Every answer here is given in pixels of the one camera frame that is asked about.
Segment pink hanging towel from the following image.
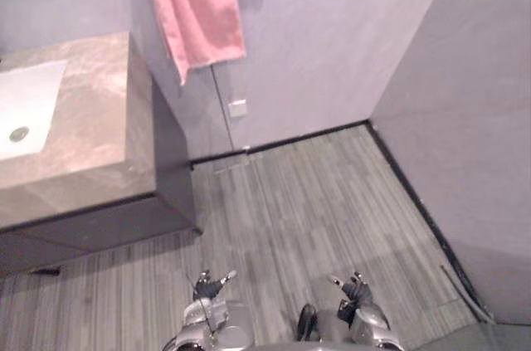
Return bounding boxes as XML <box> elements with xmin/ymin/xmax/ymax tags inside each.
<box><xmin>136</xmin><ymin>0</ymin><xmax>247</xmax><ymax>86</ymax></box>

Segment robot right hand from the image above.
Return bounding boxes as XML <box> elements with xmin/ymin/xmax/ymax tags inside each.
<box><xmin>326</xmin><ymin>271</ymin><xmax>373</xmax><ymax>309</ymax></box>

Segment grey wall socket plate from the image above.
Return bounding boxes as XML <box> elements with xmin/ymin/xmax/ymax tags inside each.
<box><xmin>227</xmin><ymin>98</ymin><xmax>247</xmax><ymax>119</ymax></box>

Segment black skirting board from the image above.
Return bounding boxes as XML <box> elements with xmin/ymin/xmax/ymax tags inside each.
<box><xmin>189</xmin><ymin>119</ymin><xmax>495</xmax><ymax>324</ymax></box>

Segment grey floor hose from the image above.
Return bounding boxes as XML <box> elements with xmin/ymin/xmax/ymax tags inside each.
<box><xmin>438</xmin><ymin>266</ymin><xmax>495</xmax><ymax>324</ymax></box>

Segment dark vanity cabinet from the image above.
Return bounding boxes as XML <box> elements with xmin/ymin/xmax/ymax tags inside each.
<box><xmin>0</xmin><ymin>76</ymin><xmax>202</xmax><ymax>277</ymax></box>

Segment robot dark foot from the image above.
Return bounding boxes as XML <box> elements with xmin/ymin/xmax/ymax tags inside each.
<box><xmin>295</xmin><ymin>303</ymin><xmax>319</xmax><ymax>342</ymax></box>

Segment white sink basin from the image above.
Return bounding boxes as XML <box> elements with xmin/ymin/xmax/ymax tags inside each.
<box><xmin>0</xmin><ymin>59</ymin><xmax>69</xmax><ymax>161</ymax></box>

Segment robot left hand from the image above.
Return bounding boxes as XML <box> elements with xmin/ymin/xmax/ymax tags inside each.
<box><xmin>192</xmin><ymin>268</ymin><xmax>238</xmax><ymax>300</ymax></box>

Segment brown marble washtable counter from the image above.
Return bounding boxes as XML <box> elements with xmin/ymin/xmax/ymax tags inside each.
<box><xmin>0</xmin><ymin>32</ymin><xmax>158</xmax><ymax>231</ymax></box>

